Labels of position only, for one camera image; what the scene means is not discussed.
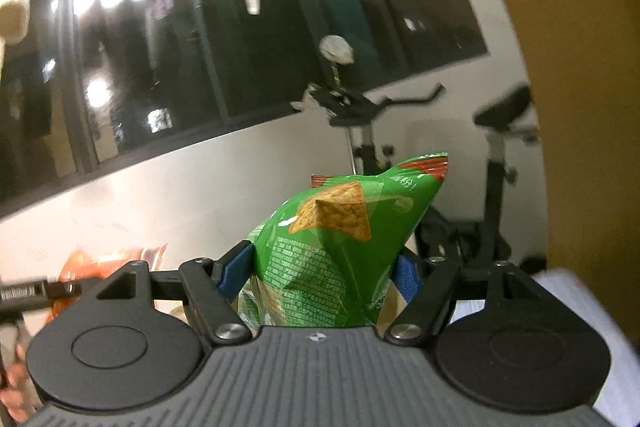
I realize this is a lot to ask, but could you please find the blue plaid bed sheet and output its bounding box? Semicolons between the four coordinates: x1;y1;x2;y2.
435;267;639;426

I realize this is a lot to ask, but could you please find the white cap on pole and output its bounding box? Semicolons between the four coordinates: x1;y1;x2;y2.
319;35;354;65

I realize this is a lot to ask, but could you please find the black exercise bike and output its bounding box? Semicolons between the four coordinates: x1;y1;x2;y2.
292;81;542;278

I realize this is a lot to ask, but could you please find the white rag on handlebar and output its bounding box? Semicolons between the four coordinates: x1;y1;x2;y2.
290;86;320;113

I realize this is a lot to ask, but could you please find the bright green tortilla chip bag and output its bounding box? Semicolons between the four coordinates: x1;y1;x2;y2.
236;153;448;329

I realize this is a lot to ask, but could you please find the dark window frame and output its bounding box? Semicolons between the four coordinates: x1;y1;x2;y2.
1;0;488;215

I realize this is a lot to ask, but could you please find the wooden wardrobe panel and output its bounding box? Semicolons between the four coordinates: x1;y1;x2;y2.
504;0;639;339

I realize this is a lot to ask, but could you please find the orange snack bag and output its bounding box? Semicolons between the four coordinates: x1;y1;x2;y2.
46;246;170;323

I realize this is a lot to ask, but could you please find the person left hand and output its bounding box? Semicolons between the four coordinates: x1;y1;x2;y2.
1;340;42;424

